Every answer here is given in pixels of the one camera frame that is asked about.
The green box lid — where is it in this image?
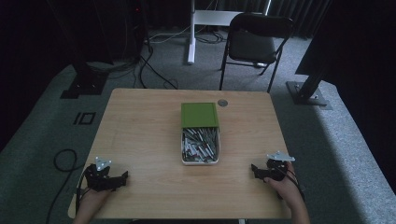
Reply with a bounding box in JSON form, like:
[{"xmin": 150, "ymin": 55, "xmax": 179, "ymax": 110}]
[{"xmin": 180, "ymin": 102, "xmax": 220, "ymax": 129}]

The person's right hand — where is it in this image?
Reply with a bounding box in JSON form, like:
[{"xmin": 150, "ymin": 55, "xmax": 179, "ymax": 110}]
[{"xmin": 263, "ymin": 161, "xmax": 303, "ymax": 209}]

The white desk frame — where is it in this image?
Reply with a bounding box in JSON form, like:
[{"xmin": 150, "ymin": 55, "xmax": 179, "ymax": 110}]
[{"xmin": 187, "ymin": 0, "xmax": 273, "ymax": 65}]

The black metal stand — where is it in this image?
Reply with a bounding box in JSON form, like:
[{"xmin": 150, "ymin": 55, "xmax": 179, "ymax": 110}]
[{"xmin": 286, "ymin": 0, "xmax": 333, "ymax": 111}]

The black folding chair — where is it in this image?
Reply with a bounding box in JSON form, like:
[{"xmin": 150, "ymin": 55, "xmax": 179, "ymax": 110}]
[{"xmin": 219, "ymin": 11, "xmax": 295, "ymax": 94}]

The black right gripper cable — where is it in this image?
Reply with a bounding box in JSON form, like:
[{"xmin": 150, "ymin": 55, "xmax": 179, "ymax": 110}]
[{"xmin": 278, "ymin": 166, "xmax": 306, "ymax": 201}]

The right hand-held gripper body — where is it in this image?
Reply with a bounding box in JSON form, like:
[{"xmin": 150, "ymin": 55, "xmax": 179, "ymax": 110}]
[{"xmin": 262, "ymin": 150, "xmax": 296, "ymax": 183}]

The black stand with flat base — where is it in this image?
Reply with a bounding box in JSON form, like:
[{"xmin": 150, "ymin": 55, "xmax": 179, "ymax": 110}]
[{"xmin": 59, "ymin": 0, "xmax": 110, "ymax": 100}]

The white plastic box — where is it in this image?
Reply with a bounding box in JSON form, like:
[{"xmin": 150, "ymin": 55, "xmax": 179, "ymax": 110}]
[{"xmin": 180, "ymin": 125, "xmax": 221, "ymax": 166}]

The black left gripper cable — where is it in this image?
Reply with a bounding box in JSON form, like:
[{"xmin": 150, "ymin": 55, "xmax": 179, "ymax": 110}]
[{"xmin": 75, "ymin": 173, "xmax": 92, "ymax": 216}]

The white floor cable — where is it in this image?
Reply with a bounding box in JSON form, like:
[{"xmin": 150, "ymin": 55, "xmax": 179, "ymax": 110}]
[{"xmin": 148, "ymin": 25, "xmax": 192, "ymax": 45}]

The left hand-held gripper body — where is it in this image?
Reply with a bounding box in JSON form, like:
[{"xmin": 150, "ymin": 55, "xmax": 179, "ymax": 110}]
[{"xmin": 83, "ymin": 156, "xmax": 123, "ymax": 192}]

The person's left hand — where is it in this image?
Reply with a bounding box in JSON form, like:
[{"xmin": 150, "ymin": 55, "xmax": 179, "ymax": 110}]
[{"xmin": 78, "ymin": 186, "xmax": 114, "ymax": 216}]

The black looped floor cable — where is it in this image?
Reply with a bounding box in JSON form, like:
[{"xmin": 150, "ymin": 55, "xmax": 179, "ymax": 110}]
[{"xmin": 45, "ymin": 148, "xmax": 86, "ymax": 224}]

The pile of metal pieces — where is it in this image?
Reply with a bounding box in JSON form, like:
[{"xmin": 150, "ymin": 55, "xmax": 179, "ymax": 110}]
[{"xmin": 182, "ymin": 127, "xmax": 219, "ymax": 163}]

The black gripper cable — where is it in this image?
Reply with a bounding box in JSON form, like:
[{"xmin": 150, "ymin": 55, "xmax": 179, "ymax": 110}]
[
  {"xmin": 75, "ymin": 173, "xmax": 92, "ymax": 216},
  {"xmin": 278, "ymin": 166, "xmax": 306, "ymax": 201}
]

